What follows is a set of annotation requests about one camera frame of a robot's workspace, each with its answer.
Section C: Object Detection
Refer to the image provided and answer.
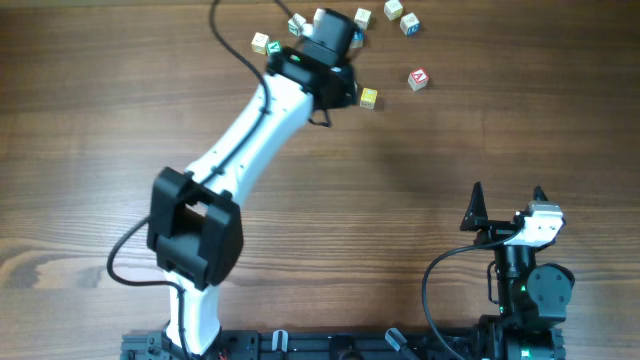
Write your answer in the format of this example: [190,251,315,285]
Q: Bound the red A block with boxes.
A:
[408,68,429,91]

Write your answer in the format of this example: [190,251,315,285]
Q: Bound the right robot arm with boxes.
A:
[460,182,575,360]

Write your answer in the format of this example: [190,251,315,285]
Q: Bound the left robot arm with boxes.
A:
[147,9,358,359]

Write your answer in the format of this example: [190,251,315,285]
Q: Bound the yellow top block lower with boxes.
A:
[360,88,378,109]

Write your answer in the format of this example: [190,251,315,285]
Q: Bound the blue H block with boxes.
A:
[350,30,364,49]

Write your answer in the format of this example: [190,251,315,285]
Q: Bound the white block blue side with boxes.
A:
[313,8,325,27]

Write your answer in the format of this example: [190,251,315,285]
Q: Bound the green V block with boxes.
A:
[265,41,282,56]

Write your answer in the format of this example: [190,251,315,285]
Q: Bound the white block green N side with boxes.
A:
[354,8,372,30]

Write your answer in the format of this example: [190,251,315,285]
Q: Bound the teal sided block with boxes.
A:
[288,13,306,37]

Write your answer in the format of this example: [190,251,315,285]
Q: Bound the yellow edge block far left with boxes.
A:
[251,32,270,55]

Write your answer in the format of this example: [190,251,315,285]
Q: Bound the white block yellow side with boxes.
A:
[384,0,404,21]

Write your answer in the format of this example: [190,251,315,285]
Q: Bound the blue D block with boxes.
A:
[400,13,421,36]

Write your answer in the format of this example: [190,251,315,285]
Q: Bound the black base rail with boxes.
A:
[119,327,566,360]

